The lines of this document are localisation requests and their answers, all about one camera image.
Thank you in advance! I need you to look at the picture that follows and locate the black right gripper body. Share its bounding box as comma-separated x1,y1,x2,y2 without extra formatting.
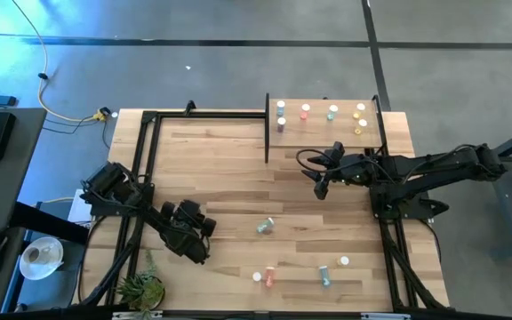
313,142,368,201

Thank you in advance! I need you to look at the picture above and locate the dark grey metal cart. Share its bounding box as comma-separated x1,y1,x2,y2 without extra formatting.
460,120,512,263

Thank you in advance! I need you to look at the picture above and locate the wooden shelf with black frame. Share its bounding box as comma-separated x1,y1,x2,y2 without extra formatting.
263,92,389,165

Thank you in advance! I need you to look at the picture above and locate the yellow floor cable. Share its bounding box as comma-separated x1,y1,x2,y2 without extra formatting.
10,0,106,124

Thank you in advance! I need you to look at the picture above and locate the silver bracket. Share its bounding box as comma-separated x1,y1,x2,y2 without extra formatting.
112,310,164,320
361,312,412,320

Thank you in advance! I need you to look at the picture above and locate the white bowl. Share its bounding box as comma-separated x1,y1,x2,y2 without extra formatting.
19,236,65,282

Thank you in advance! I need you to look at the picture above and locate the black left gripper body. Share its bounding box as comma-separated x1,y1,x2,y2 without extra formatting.
161,199,218,238

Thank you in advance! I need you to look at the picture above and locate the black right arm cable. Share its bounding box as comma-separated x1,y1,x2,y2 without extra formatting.
295,148,341,179

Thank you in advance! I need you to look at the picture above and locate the black desk leg bar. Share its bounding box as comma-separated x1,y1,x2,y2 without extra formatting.
10,202,91,245

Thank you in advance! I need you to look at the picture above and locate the white paper sheet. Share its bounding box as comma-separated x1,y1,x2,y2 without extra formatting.
67,188,95,223

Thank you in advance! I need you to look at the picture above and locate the potted green plant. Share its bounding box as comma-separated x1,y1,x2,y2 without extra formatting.
116,251,167,320

